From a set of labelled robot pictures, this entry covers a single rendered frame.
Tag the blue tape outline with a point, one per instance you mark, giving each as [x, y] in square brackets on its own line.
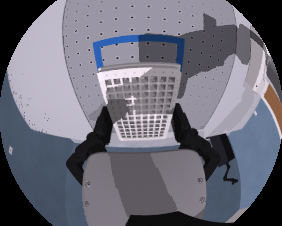
[138, 38]

